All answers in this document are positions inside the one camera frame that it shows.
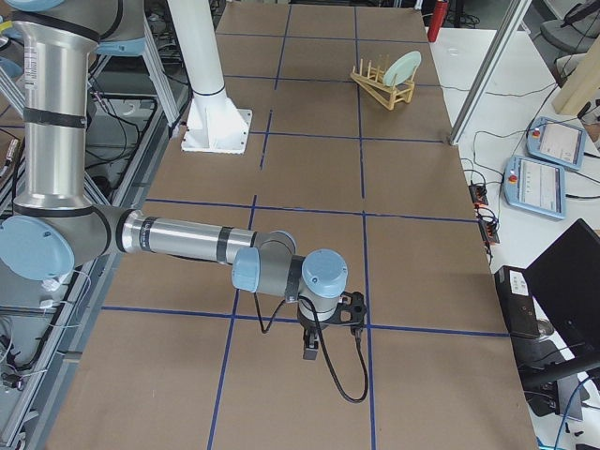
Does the black box device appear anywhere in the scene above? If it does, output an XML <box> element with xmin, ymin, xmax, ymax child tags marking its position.
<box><xmin>494</xmin><ymin>265</ymin><xmax>540</xmax><ymax>339</ymax></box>

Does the teach pendant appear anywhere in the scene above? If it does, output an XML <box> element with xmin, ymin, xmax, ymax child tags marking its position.
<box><xmin>502</xmin><ymin>156</ymin><xmax>566</xmax><ymax>220</ymax></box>
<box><xmin>526</xmin><ymin>116</ymin><xmax>587</xmax><ymax>171</ymax></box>

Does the upper teach pendant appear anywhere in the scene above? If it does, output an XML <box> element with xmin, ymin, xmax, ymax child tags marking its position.
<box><xmin>526</xmin><ymin>116</ymin><xmax>587</xmax><ymax>171</ymax></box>

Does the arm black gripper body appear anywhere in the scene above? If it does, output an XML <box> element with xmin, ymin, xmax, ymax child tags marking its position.
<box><xmin>297</xmin><ymin>312</ymin><xmax>321</xmax><ymax>347</ymax></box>

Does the second robot arm grey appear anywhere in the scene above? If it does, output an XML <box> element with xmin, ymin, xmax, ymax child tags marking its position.
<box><xmin>1</xmin><ymin>1</ymin><xmax>348</xmax><ymax>359</ymax></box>

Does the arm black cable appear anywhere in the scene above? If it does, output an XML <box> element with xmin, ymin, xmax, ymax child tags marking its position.
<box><xmin>252</xmin><ymin>290</ymin><xmax>371</xmax><ymax>403</ymax></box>

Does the aluminium frame post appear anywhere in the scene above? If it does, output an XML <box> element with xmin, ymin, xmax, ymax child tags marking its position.
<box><xmin>448</xmin><ymin>0</ymin><xmax>532</xmax><ymax>145</ymax></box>

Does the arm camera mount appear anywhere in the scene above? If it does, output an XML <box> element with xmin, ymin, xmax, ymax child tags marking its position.
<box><xmin>332</xmin><ymin>292</ymin><xmax>368</xmax><ymax>338</ymax></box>

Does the wooden dish rack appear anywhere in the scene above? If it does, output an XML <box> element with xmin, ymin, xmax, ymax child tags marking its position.
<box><xmin>350</xmin><ymin>56</ymin><xmax>417</xmax><ymax>111</ymax></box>

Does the brown paper table cover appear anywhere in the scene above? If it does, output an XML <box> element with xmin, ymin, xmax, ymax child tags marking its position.
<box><xmin>46</xmin><ymin>2</ymin><xmax>536</xmax><ymax>449</ymax></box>

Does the light green plate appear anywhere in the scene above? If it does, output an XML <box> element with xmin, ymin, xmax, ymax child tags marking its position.
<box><xmin>382</xmin><ymin>51</ymin><xmax>422</xmax><ymax>87</ymax></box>

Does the red fire extinguisher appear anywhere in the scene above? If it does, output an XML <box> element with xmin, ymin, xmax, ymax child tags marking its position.
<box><xmin>427</xmin><ymin>0</ymin><xmax>448</xmax><ymax>43</ymax></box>

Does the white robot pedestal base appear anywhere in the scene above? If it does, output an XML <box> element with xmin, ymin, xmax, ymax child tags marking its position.
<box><xmin>168</xmin><ymin>0</ymin><xmax>252</xmax><ymax>155</ymax></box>

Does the lower teach pendant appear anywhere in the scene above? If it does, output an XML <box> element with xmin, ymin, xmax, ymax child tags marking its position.
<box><xmin>502</xmin><ymin>156</ymin><xmax>566</xmax><ymax>220</ymax></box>

